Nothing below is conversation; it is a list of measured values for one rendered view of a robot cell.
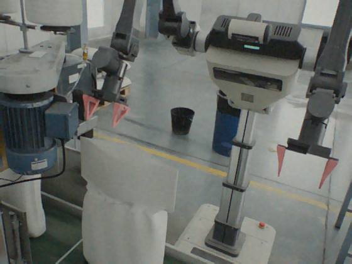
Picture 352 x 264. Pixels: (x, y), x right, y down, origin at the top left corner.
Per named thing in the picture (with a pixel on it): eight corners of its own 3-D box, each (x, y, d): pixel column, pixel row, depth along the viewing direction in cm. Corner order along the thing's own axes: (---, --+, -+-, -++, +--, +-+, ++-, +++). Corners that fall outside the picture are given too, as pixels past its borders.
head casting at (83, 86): (96, 116, 158) (95, 53, 145) (58, 134, 137) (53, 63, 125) (47, 102, 168) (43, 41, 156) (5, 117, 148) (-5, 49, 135)
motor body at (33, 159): (68, 163, 115) (64, 93, 104) (33, 184, 102) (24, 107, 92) (34, 151, 120) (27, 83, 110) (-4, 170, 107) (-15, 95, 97)
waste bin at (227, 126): (256, 146, 387) (267, 92, 360) (244, 165, 344) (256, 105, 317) (216, 135, 404) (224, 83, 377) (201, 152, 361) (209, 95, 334)
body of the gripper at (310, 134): (330, 156, 79) (339, 126, 79) (285, 144, 82) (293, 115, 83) (327, 158, 85) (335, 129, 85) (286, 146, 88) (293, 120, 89)
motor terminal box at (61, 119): (80, 134, 112) (78, 101, 107) (71, 148, 102) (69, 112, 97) (55, 132, 111) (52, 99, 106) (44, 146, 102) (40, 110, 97)
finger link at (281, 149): (298, 182, 80) (309, 144, 80) (268, 173, 82) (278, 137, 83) (298, 182, 86) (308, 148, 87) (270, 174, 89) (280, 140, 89)
